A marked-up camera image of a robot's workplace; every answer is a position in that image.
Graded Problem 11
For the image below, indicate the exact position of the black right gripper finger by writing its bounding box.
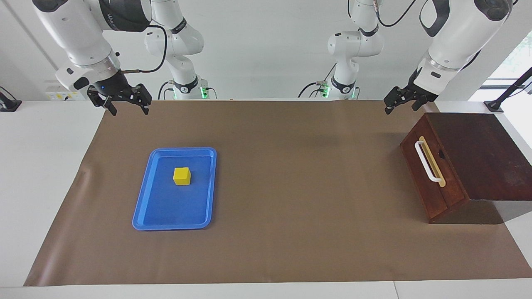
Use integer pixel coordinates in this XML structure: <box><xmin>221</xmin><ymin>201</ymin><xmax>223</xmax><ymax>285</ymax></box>
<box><xmin>87</xmin><ymin>86</ymin><xmax>118</xmax><ymax>116</ymax></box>
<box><xmin>132</xmin><ymin>84</ymin><xmax>152</xmax><ymax>115</ymax></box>

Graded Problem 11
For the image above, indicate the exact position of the white drawer handle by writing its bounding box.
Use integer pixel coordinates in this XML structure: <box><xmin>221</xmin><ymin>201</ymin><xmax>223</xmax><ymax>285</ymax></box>
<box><xmin>415</xmin><ymin>140</ymin><xmax>443</xmax><ymax>183</ymax></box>

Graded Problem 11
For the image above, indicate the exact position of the wooden drawer with dark front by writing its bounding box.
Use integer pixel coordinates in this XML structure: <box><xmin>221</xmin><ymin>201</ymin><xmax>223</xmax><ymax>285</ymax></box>
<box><xmin>400</xmin><ymin>120</ymin><xmax>470</xmax><ymax>220</ymax></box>

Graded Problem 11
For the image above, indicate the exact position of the yellow cube block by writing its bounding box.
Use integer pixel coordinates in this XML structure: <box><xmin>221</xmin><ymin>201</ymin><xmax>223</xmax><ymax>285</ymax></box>
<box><xmin>173</xmin><ymin>167</ymin><xmax>192</xmax><ymax>186</ymax></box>

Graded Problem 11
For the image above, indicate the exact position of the dark brown wooden cabinet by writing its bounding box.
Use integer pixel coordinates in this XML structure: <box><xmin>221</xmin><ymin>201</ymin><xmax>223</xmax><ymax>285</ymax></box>
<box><xmin>400</xmin><ymin>112</ymin><xmax>532</xmax><ymax>225</ymax></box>

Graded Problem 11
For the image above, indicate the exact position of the bright window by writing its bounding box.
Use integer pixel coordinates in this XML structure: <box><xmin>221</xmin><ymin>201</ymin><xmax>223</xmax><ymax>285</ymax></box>
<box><xmin>468</xmin><ymin>31</ymin><xmax>532</xmax><ymax>102</ymax></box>

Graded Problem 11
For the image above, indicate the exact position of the blue plastic tray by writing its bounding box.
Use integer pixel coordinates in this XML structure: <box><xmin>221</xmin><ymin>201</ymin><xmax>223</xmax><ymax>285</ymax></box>
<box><xmin>132</xmin><ymin>147</ymin><xmax>217</xmax><ymax>231</ymax></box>

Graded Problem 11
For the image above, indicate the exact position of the brown paper table mat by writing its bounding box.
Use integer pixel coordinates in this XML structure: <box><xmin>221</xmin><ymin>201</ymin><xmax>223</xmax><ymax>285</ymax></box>
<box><xmin>24</xmin><ymin>100</ymin><xmax>532</xmax><ymax>287</ymax></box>

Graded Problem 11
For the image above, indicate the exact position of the black right arm base cable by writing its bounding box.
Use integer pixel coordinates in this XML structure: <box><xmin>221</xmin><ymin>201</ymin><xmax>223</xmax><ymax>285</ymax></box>
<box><xmin>158</xmin><ymin>81</ymin><xmax>175</xmax><ymax>100</ymax></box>

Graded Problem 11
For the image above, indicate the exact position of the black arm base cable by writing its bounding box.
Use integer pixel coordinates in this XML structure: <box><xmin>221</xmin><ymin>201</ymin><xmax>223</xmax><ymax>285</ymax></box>
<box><xmin>158</xmin><ymin>81</ymin><xmax>175</xmax><ymax>100</ymax></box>
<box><xmin>298</xmin><ymin>62</ymin><xmax>338</xmax><ymax>99</ymax></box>

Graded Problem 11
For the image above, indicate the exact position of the white wall socket box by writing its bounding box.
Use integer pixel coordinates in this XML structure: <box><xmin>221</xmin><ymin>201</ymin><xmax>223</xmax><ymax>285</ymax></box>
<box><xmin>45</xmin><ymin>81</ymin><xmax>89</xmax><ymax>101</ymax></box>

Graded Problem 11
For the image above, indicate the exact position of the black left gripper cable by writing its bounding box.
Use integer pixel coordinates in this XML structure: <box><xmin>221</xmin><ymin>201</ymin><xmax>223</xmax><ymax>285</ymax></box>
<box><xmin>374</xmin><ymin>0</ymin><xmax>417</xmax><ymax>28</ymax></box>

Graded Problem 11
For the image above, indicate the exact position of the black left arm base cable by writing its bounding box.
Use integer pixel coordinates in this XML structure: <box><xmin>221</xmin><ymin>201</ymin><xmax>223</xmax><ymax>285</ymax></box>
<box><xmin>298</xmin><ymin>62</ymin><xmax>338</xmax><ymax>99</ymax></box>

